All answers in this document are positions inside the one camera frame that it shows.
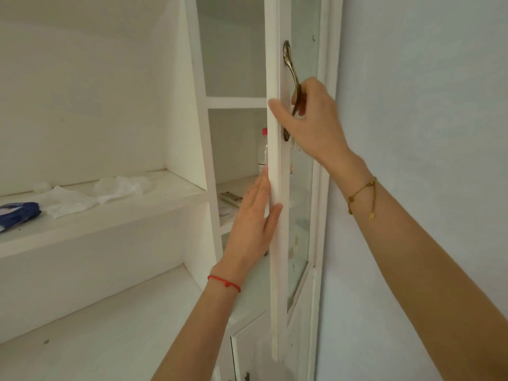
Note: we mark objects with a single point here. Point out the person's left hand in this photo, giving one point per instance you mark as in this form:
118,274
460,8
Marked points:
248,234

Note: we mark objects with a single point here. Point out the person's right hand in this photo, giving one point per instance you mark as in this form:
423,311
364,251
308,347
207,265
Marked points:
317,122

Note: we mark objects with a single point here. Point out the person's left thumb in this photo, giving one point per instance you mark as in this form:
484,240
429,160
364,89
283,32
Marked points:
274,218

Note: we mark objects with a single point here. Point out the person's right thumb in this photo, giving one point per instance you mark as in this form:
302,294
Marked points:
282,114

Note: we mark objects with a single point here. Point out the white glass cabinet door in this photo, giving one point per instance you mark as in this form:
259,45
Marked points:
277,242

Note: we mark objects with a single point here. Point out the person's right forearm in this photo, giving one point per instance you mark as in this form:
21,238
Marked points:
416,265

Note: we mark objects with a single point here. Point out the person's left forearm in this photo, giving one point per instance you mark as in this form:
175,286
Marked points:
198,333

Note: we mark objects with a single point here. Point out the clear bottle with red cap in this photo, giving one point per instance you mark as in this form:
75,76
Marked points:
262,154

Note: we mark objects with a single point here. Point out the white remote control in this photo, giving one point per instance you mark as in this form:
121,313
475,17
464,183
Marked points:
231,199

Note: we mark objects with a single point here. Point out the small white round dish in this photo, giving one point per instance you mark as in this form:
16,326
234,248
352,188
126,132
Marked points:
224,212

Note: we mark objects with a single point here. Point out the white lower cabinet door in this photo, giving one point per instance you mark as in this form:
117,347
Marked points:
254,349

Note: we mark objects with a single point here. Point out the crumpled white plastic bag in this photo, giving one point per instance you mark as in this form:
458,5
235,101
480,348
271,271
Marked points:
121,188
65,202

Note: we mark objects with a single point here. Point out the white shelf cabinet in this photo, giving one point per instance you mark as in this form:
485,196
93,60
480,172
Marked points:
99,232

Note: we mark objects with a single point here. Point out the small white round lump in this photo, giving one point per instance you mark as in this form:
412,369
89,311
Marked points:
42,187

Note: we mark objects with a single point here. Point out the blue plastic packet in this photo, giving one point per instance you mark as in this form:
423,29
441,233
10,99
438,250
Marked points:
18,214

